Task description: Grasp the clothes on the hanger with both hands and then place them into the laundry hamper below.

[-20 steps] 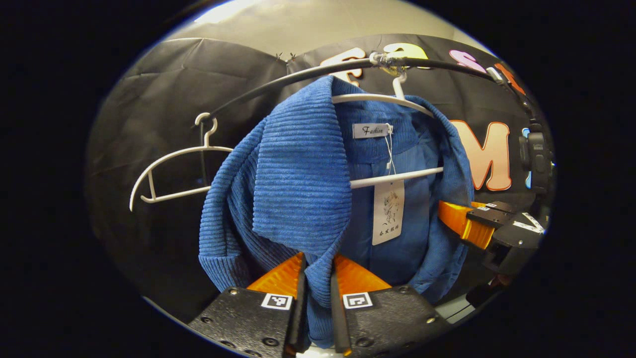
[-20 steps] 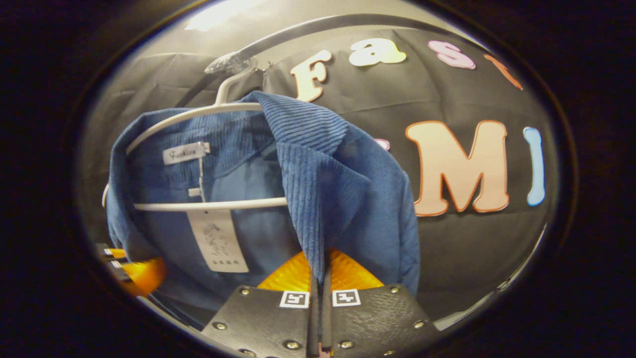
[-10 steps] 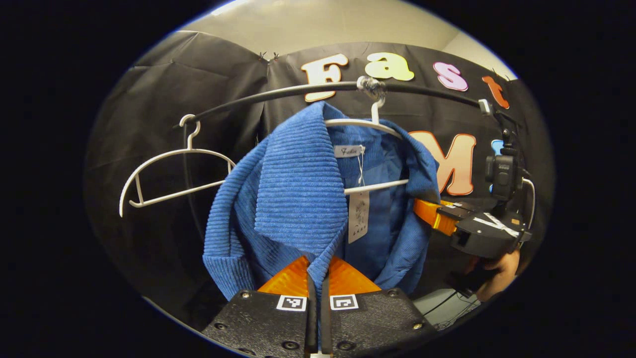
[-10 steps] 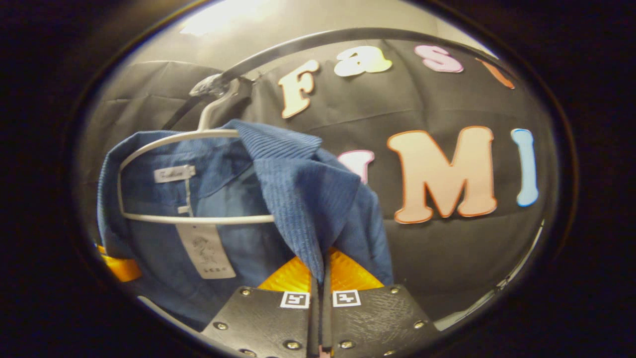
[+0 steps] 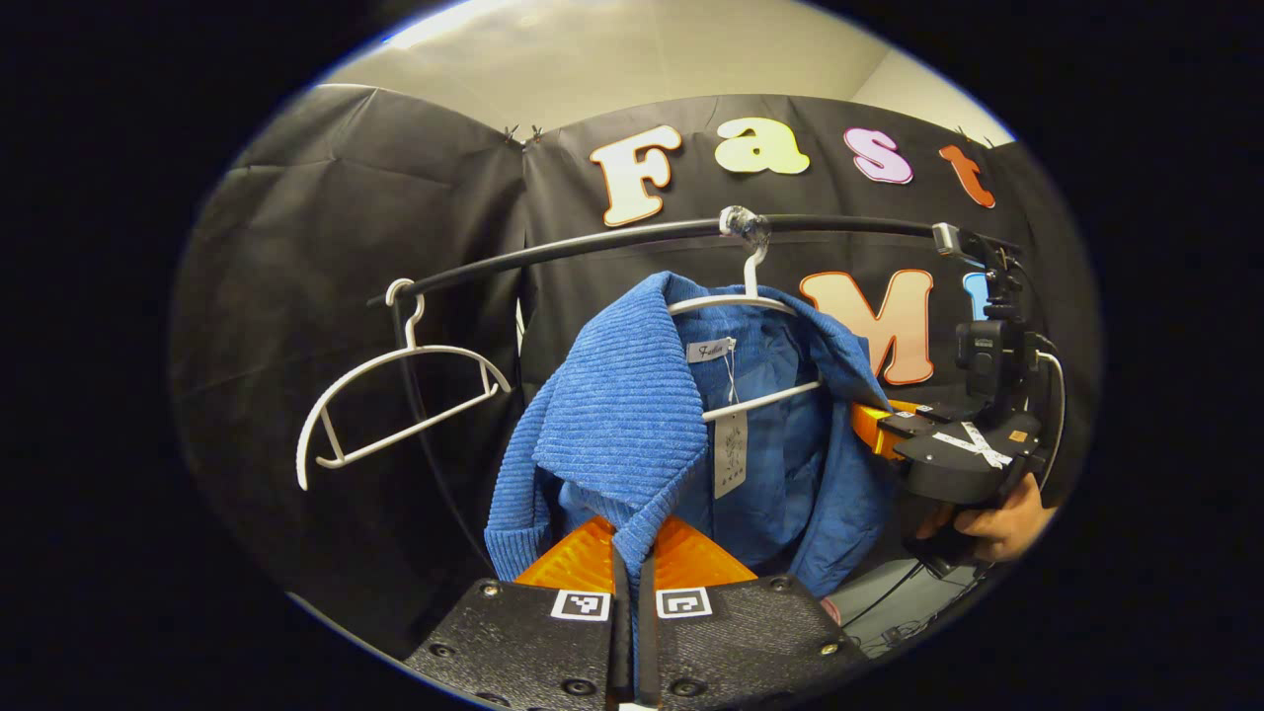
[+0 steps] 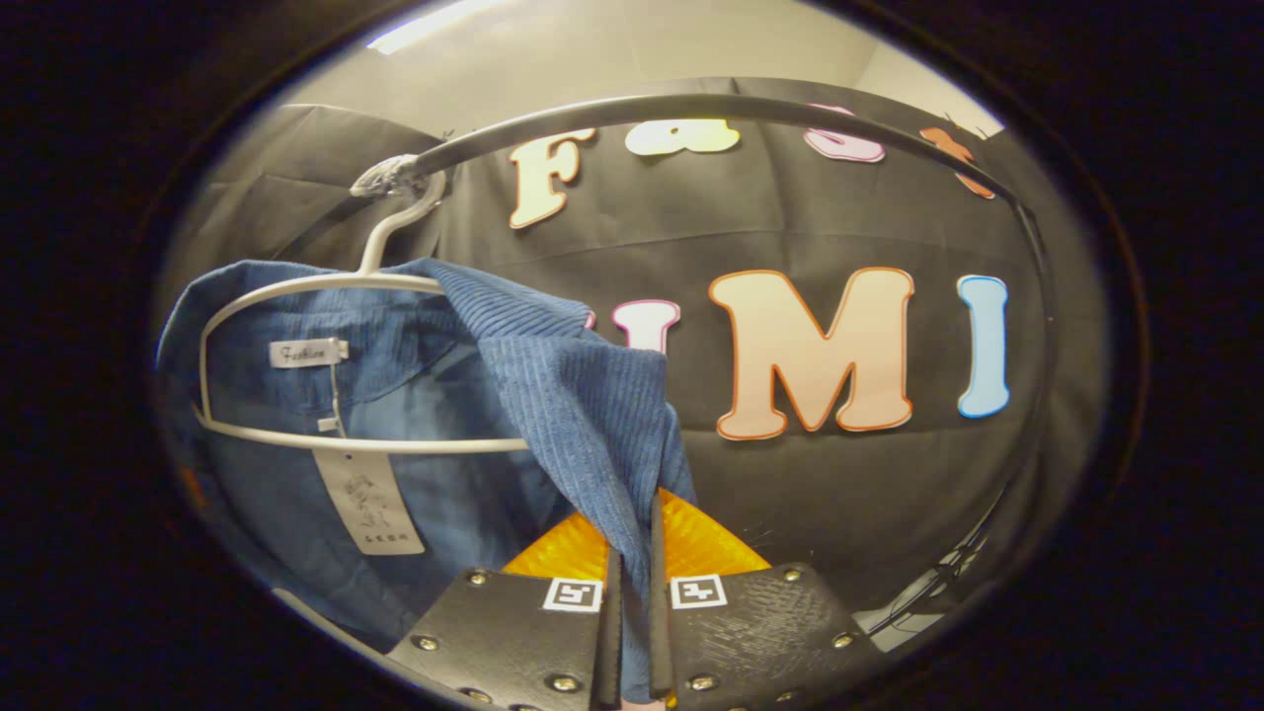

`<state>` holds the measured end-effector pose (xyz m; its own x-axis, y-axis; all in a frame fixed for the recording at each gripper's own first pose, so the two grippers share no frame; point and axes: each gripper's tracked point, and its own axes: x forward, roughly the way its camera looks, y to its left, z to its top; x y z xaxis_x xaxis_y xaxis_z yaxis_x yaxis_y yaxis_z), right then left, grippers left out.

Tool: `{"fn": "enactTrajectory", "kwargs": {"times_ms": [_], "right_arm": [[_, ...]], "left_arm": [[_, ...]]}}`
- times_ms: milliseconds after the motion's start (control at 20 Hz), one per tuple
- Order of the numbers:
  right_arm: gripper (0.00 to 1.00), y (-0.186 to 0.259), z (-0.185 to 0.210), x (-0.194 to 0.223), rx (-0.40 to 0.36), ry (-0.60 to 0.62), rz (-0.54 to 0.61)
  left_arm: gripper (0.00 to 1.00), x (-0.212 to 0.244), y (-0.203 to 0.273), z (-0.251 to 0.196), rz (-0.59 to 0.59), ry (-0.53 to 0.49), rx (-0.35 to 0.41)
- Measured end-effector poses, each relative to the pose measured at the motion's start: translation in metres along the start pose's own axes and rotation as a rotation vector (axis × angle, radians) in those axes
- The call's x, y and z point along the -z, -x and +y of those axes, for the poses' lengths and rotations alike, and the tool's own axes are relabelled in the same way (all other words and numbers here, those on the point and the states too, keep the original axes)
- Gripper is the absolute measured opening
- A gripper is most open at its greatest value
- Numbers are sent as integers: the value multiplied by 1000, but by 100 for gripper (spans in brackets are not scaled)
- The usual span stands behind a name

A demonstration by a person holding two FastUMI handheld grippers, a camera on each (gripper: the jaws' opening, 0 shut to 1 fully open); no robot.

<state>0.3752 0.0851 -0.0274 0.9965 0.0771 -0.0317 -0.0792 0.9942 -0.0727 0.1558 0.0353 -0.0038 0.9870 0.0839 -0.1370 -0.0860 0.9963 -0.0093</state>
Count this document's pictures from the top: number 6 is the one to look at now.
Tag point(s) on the white clothes hanger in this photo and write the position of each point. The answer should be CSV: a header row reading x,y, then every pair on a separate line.
x,y
395,444

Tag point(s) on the black clothes rack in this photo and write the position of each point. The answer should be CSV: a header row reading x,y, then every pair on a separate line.
x,y
691,106

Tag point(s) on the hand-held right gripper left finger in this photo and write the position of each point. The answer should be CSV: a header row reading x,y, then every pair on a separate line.
x,y
611,652

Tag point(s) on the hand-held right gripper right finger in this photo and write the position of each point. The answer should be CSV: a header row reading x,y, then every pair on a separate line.
x,y
659,642

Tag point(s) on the black backdrop cloth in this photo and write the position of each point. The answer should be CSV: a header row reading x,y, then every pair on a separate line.
x,y
889,494

